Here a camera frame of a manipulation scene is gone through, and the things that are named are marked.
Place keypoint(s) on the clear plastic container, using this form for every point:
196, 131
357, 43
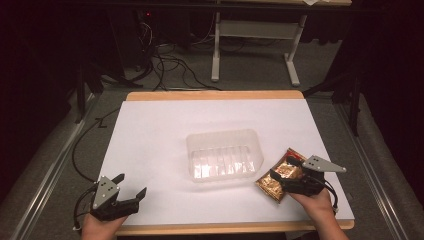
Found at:
223, 156

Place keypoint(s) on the person's right hand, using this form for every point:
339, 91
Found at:
313, 203

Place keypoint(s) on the black metal stand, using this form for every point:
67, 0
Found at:
351, 96

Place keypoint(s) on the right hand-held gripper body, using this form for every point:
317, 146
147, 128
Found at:
306, 181

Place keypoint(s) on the white table sheet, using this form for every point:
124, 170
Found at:
160, 150

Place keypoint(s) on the person's left hand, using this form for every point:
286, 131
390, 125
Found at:
100, 228

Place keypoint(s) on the silver floor rail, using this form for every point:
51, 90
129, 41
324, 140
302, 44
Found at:
370, 173
46, 176

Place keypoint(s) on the gold foil snack packet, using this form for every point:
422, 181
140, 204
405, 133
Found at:
271, 188

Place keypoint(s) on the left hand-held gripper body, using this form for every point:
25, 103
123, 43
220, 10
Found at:
106, 192

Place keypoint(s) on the white metal desk frame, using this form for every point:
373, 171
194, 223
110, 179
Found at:
256, 30

